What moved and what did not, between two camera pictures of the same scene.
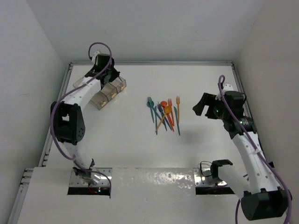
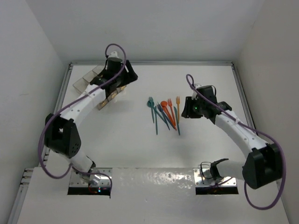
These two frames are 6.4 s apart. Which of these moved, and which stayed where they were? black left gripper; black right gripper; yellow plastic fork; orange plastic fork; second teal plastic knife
Moved: black left gripper; black right gripper
Stayed: orange plastic fork; yellow plastic fork; second teal plastic knife
